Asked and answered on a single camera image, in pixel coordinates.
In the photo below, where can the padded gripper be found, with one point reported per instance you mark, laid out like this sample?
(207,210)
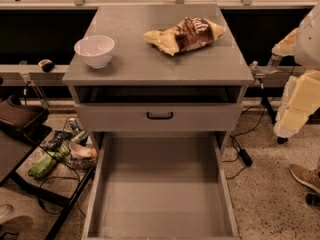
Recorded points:
(308,45)

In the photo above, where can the brown chip bag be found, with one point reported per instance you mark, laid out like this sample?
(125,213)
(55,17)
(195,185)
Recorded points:
(190,34)

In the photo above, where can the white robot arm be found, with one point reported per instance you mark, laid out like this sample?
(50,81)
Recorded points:
(303,43)

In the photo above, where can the closed grey middle drawer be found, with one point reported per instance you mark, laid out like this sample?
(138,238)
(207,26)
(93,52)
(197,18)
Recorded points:
(132,117)

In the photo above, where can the grey drawer cabinet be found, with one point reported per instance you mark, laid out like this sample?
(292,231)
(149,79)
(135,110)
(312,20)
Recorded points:
(140,74)

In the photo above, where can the open grey bottom drawer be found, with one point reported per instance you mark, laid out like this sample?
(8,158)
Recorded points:
(160,188)

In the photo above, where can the green chip bag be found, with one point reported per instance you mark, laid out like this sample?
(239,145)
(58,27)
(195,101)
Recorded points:
(49,160)

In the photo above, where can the clear plastic water bottle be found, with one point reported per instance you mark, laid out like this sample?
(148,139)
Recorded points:
(273,63)

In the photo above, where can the black tripod stand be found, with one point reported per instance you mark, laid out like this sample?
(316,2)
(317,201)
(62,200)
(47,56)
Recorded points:
(259,73)

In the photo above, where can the brown shoe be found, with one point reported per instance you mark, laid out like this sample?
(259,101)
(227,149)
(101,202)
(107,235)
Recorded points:
(308,178)

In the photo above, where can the white bowl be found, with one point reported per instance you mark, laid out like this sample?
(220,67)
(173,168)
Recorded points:
(95,51)

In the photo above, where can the small bowl on cart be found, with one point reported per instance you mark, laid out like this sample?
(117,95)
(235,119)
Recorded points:
(79,152)

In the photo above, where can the soda can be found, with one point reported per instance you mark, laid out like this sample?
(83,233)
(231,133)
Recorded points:
(73,124)

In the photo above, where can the small black round device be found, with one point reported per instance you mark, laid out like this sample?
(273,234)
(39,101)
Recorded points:
(46,65)

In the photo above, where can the black side cart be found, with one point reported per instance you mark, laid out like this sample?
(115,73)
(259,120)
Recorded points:
(16,147)

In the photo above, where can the black tray on cart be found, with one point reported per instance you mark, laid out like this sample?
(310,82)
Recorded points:
(18,118)

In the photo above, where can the black drawer handle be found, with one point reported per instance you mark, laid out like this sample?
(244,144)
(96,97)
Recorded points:
(159,116)

